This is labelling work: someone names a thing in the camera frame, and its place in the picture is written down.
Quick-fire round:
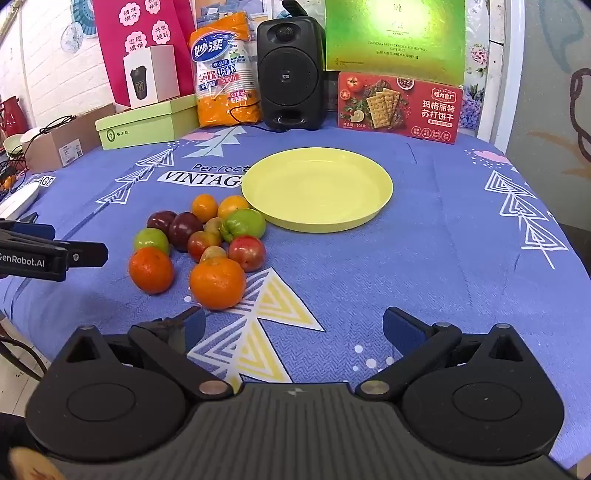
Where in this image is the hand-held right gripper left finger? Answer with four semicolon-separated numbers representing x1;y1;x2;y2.
58;305;234;401

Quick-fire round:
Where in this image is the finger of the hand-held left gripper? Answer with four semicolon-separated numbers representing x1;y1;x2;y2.
64;241;110;268
0;220;57;241

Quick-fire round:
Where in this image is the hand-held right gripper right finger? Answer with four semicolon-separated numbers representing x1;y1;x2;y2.
355;305;532;401

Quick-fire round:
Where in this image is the large orange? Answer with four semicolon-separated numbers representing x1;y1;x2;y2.
128;247;175;295
189;257;247;310

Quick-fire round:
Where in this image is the dark red plum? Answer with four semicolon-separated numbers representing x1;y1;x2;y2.
147;210;178;234
167;212;205;252

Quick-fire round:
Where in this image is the red-green apple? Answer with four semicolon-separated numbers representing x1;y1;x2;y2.
187;231;223;263

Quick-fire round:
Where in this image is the red apple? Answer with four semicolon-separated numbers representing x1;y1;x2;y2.
228;235;266;272

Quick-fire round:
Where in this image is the lobed green apple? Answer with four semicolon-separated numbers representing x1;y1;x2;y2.
220;208;267;244

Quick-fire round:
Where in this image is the yellow plastic plate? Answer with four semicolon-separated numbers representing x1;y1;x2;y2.
241;148;394;234

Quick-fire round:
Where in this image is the white flat device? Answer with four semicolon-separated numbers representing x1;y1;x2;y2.
0;185;41;220

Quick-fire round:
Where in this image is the blue printed tablecloth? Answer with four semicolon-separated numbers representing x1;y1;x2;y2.
0;122;591;467

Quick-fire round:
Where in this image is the brown cardboard box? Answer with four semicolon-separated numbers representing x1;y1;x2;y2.
25;103;117;173

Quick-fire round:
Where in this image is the red kettle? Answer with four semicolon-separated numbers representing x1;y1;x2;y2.
0;96;21;138

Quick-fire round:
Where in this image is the small orange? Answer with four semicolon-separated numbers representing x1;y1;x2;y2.
217;195;250;220
191;194;219;223

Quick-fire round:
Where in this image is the light green cardboard box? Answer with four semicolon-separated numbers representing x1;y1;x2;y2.
95;93;200;151

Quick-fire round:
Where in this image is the orange paper cup pack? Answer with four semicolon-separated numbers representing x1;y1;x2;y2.
188;10;262;129

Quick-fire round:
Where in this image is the pale paper fan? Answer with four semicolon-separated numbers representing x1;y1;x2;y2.
60;23;85;52

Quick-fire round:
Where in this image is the white cup box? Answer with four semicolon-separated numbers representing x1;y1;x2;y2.
123;45;181;110

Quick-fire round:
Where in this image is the red cracker box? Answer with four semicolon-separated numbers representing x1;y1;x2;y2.
337;71;464;145

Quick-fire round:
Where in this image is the blue paper fan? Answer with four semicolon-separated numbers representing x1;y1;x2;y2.
71;0;98;26

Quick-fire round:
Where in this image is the pink poster bag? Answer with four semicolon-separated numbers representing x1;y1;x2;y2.
92;0;197;108

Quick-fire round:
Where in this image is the floral print sheet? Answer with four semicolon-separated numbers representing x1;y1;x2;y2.
459;0;491;134

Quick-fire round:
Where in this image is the black speaker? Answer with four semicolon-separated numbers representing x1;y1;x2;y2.
257;0;326;131

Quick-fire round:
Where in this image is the green gift box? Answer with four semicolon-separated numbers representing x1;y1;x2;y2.
324;0;467;86

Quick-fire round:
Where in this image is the black speaker cable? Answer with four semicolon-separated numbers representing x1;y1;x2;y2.
228;98;289;136

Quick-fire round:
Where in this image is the white door frame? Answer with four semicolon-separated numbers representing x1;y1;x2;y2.
478;0;539;158

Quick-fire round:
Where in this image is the blue wall poster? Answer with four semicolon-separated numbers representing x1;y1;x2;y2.
194;0;278;21

